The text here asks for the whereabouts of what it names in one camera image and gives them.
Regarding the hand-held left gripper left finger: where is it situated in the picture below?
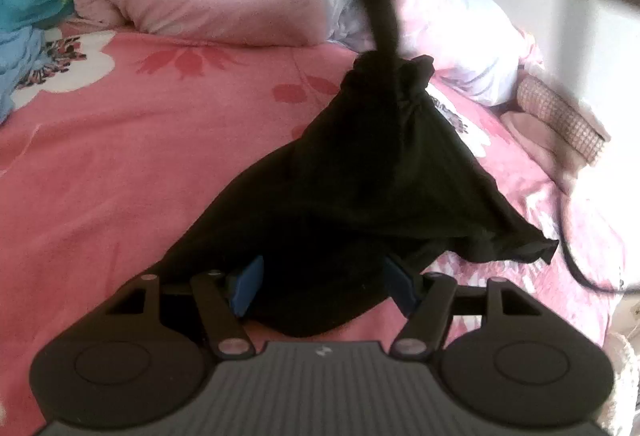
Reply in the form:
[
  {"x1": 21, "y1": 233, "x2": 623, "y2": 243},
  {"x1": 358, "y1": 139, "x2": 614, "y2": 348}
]
[{"x1": 107, "y1": 256, "x2": 265, "y2": 360}]

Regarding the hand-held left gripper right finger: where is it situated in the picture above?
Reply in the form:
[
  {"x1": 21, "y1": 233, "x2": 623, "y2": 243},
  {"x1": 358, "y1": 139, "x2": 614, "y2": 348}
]
[{"x1": 385, "y1": 258, "x2": 545, "y2": 358}]

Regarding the black t-shirt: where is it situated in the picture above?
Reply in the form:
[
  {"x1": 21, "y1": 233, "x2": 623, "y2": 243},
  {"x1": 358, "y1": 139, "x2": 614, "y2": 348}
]
[{"x1": 160, "y1": 0, "x2": 560, "y2": 339}]

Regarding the pink knitted blanket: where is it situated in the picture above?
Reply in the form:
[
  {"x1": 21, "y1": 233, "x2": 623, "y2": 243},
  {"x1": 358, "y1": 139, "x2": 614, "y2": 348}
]
[{"x1": 515, "y1": 76, "x2": 613, "y2": 164}]

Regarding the person's pale fleece clothing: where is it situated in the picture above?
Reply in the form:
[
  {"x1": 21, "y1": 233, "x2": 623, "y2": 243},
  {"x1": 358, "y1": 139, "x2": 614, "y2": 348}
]
[{"x1": 597, "y1": 301, "x2": 640, "y2": 436}]

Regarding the light blue garment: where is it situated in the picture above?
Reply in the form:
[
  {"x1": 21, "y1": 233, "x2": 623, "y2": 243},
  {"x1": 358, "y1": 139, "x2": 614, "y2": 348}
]
[{"x1": 0, "y1": 24, "x2": 47, "y2": 123}]

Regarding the black cable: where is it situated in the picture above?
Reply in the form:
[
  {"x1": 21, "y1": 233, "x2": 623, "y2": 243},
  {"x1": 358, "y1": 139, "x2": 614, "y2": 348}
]
[{"x1": 556, "y1": 186, "x2": 640, "y2": 295}]

